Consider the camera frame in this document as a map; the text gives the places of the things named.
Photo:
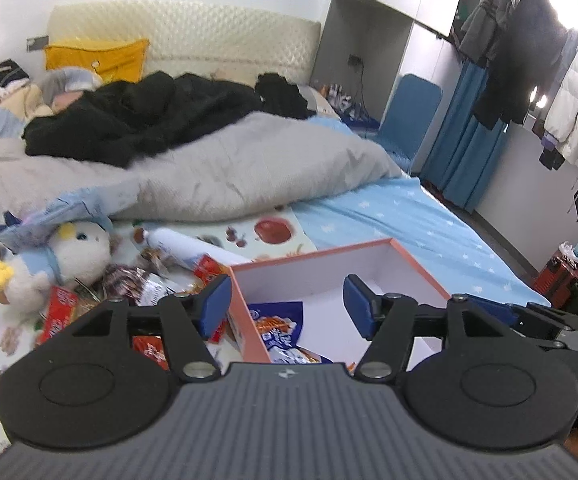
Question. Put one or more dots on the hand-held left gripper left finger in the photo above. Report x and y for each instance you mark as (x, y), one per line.
(216, 307)

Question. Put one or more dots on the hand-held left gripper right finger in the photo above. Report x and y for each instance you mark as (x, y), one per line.
(359, 307)

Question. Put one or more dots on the orange cardboard box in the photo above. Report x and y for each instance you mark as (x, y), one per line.
(319, 270)

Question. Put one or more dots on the blue snack packet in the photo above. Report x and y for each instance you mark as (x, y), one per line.
(279, 335)

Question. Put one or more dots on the red snack packet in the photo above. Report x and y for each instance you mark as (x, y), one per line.
(59, 312)
(150, 352)
(211, 266)

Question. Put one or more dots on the red suitcase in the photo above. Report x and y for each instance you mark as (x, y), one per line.
(556, 280)

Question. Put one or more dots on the white tube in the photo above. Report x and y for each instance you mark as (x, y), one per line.
(179, 242)

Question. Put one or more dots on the fruit print mat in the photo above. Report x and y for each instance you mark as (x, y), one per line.
(219, 226)

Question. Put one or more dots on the maroon clear snack packet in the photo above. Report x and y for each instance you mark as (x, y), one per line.
(134, 285)

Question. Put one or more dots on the blue star-print bed sheet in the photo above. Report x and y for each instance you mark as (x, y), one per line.
(419, 220)

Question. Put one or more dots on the grey blanket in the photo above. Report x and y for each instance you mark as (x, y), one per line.
(249, 170)

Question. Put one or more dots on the white plush toy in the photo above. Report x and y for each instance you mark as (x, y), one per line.
(74, 255)

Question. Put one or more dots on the blue curtain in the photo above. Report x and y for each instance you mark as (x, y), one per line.
(459, 150)

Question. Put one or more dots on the light blue star-print cloth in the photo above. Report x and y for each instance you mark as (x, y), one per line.
(39, 220)

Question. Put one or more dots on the blue chair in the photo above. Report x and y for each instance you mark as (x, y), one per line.
(409, 115)

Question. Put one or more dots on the clutter of small bottles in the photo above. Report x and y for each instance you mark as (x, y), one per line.
(346, 102)

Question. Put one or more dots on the black coat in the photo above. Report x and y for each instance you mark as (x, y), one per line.
(134, 115)

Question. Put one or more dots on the black garment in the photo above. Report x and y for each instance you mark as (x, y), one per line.
(281, 95)

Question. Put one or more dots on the white puffer jacket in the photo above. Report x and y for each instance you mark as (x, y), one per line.
(576, 95)

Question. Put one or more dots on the black hanging jacket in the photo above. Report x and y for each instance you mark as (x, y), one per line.
(524, 60)

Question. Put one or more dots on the yellow pillow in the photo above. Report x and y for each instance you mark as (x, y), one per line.
(114, 62)

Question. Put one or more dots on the cream padded headboard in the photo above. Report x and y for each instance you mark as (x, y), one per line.
(219, 35)

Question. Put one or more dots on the grey wardrobe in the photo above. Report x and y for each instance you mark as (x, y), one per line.
(369, 30)

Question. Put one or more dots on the cream blue pillow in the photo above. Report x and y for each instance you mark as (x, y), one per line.
(14, 110)

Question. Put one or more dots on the grey hanging jacket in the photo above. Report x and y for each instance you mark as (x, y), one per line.
(484, 20)

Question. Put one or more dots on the black wall charger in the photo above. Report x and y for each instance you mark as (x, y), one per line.
(355, 61)

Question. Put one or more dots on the grey wall socket plate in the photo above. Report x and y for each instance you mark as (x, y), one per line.
(37, 43)

